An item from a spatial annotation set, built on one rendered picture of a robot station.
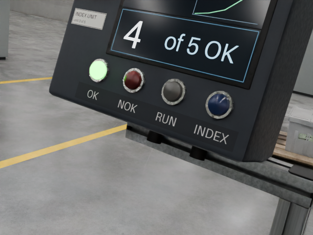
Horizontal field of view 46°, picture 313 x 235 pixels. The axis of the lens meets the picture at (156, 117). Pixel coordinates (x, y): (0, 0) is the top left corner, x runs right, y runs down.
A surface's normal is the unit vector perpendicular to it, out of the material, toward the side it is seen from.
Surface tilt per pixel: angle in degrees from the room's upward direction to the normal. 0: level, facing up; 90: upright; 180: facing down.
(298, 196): 90
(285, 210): 90
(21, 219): 0
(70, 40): 75
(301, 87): 90
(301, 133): 95
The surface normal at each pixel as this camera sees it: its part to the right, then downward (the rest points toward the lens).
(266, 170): -0.55, 0.15
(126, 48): -0.49, -0.10
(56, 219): 0.15, -0.95
